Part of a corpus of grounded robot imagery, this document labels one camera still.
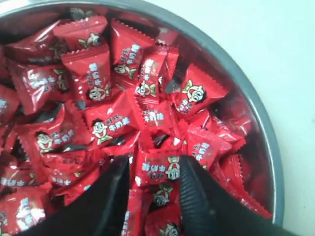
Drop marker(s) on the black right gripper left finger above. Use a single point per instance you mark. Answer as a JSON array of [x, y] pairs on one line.
[[99, 211]]

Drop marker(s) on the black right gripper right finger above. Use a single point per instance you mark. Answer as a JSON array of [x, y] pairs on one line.
[[209, 210]]

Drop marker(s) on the red candy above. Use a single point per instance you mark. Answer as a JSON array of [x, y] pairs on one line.
[[156, 167]]

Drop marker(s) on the stainless steel bowl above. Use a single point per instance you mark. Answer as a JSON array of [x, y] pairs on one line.
[[22, 18]]

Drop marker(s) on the pile of red candies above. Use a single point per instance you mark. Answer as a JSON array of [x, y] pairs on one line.
[[83, 93]]

